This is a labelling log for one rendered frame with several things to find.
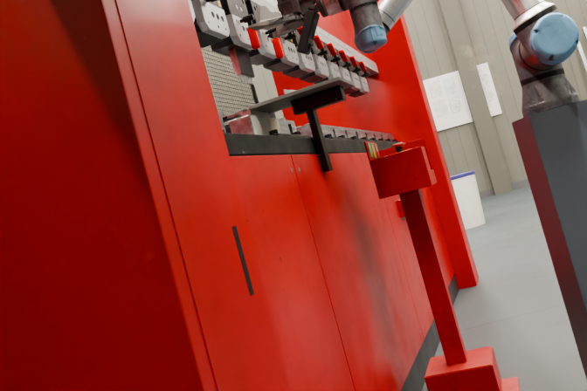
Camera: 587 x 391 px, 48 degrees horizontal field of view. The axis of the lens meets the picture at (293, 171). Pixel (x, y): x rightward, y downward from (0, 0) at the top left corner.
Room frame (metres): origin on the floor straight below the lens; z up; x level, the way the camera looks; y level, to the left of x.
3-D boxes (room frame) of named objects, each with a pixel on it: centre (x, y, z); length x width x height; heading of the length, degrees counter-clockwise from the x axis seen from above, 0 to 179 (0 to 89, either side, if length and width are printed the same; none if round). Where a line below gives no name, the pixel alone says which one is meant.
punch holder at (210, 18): (1.67, 0.13, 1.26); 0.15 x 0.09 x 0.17; 162
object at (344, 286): (2.48, -0.18, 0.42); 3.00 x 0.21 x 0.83; 162
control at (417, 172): (2.07, -0.33, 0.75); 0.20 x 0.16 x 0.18; 164
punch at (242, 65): (1.88, 0.06, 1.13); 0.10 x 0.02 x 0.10; 162
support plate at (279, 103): (1.83, -0.08, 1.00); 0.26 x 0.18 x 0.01; 72
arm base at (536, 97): (1.82, -0.72, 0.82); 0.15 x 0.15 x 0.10
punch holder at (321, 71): (2.62, -0.18, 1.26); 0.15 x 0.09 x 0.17; 162
